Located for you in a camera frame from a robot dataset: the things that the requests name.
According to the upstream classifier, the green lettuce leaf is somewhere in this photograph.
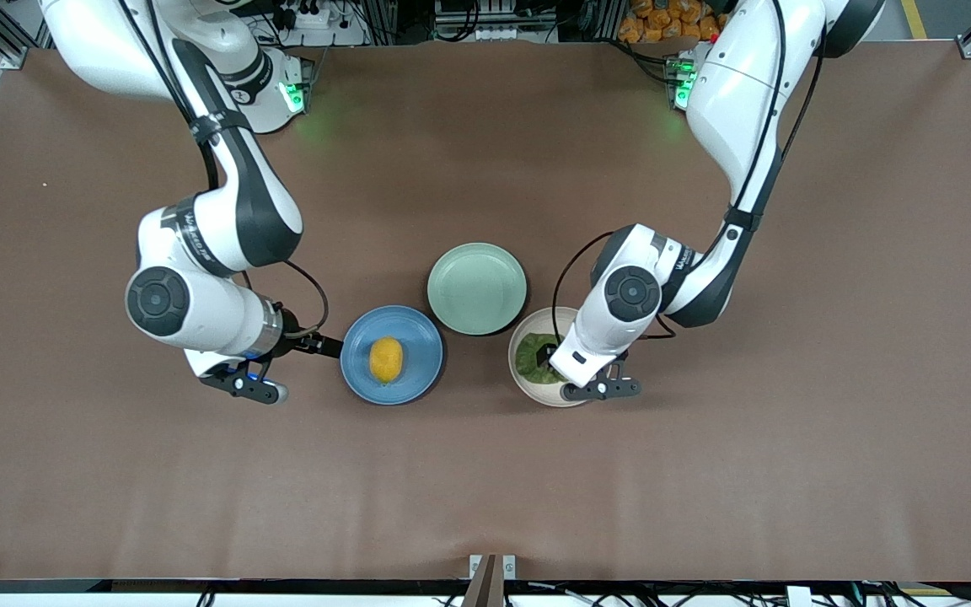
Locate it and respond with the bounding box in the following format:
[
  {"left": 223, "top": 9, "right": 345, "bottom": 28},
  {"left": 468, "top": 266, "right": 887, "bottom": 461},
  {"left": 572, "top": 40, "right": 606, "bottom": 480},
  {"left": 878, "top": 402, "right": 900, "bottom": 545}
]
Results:
[{"left": 514, "top": 333, "right": 571, "bottom": 387}]

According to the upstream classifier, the yellow lemon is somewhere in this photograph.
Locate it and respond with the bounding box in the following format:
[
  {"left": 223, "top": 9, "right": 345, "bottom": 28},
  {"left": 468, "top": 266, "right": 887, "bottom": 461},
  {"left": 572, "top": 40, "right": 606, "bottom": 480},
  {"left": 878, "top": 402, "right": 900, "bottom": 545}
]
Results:
[{"left": 368, "top": 336, "right": 405, "bottom": 386}]

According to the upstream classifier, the beige plate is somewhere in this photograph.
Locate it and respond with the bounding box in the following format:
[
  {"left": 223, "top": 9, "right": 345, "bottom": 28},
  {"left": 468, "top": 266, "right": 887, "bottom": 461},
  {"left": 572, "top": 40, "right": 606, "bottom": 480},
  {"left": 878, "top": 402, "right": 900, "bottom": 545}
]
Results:
[{"left": 507, "top": 306, "right": 598, "bottom": 409}]

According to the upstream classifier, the blue plate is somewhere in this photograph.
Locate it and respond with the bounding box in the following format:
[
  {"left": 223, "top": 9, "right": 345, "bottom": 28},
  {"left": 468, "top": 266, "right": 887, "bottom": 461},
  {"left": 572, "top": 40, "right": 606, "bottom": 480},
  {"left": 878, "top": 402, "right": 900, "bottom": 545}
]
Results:
[{"left": 340, "top": 305, "right": 445, "bottom": 406}]

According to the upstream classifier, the green plate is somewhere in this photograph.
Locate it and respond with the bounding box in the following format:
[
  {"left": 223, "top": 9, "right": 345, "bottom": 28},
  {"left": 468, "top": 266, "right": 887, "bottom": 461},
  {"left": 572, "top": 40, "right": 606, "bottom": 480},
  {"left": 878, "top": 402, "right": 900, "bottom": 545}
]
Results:
[{"left": 426, "top": 242, "right": 528, "bottom": 336}]

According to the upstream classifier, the white power strip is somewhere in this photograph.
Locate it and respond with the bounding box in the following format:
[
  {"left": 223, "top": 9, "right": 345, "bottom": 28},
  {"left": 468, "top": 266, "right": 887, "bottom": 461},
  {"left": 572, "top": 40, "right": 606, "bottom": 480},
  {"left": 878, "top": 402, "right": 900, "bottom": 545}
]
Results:
[{"left": 271, "top": 0, "right": 368, "bottom": 48}]

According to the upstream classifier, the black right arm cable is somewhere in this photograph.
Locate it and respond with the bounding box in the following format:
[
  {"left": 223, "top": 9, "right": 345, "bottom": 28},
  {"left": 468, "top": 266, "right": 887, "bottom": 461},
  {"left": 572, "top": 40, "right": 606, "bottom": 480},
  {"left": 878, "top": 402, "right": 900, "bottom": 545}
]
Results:
[{"left": 115, "top": 0, "right": 331, "bottom": 340}]

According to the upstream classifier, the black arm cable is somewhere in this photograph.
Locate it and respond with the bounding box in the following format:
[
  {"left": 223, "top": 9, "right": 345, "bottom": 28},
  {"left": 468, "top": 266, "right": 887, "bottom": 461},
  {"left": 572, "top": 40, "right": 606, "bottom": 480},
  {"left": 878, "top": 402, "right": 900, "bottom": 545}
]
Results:
[
  {"left": 551, "top": 0, "right": 829, "bottom": 343},
  {"left": 115, "top": 0, "right": 331, "bottom": 340}
]

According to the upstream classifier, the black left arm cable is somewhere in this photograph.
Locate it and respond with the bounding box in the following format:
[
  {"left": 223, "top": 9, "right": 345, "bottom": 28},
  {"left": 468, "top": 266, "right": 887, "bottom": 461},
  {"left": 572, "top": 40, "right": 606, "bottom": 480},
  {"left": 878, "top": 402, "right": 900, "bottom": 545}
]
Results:
[{"left": 551, "top": 0, "right": 829, "bottom": 343}]

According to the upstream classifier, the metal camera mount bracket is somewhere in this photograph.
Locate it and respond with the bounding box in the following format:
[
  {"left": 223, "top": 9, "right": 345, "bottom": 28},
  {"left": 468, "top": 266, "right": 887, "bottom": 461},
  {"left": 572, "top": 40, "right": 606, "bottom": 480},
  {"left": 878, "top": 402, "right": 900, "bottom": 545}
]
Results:
[{"left": 462, "top": 554, "right": 517, "bottom": 607}]

